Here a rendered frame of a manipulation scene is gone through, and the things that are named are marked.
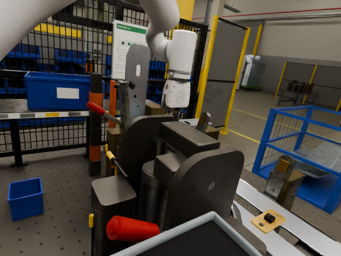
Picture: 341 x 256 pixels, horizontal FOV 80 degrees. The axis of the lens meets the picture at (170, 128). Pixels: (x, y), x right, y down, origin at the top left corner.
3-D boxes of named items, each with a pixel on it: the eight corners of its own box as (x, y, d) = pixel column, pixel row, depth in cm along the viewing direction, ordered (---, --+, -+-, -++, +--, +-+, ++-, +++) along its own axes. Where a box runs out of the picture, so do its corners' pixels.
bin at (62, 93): (103, 108, 98) (104, 82, 93) (27, 108, 83) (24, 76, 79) (98, 100, 111) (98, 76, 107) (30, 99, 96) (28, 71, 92)
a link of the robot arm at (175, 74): (175, 70, 68) (174, 80, 69) (195, 72, 73) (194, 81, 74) (162, 67, 74) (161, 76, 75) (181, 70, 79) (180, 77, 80)
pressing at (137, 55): (144, 118, 103) (151, 46, 92) (122, 119, 97) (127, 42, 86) (143, 117, 104) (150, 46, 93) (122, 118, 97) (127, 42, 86)
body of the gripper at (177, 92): (173, 76, 69) (168, 108, 72) (195, 78, 74) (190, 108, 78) (161, 73, 74) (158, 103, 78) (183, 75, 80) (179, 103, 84)
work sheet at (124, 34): (146, 81, 128) (151, 27, 118) (110, 79, 115) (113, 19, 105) (144, 81, 129) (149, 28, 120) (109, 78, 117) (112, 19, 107)
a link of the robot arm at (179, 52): (161, 67, 73) (183, 71, 68) (166, 27, 69) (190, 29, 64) (174, 68, 80) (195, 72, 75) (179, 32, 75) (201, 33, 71)
